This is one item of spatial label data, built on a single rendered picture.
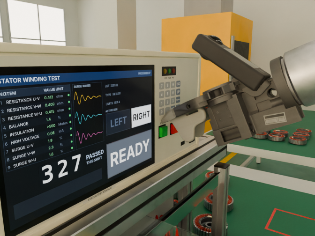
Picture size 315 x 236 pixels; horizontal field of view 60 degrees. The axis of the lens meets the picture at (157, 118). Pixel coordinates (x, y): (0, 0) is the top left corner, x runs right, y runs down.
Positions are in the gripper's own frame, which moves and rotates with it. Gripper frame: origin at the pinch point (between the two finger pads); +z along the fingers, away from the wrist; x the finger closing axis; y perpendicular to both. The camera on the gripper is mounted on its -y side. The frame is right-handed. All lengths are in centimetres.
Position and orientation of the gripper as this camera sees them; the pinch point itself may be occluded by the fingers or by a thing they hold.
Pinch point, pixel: (167, 115)
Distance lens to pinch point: 47.2
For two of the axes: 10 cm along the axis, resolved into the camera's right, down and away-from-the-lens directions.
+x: 5.6, -1.7, 8.1
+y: 3.5, 9.3, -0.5
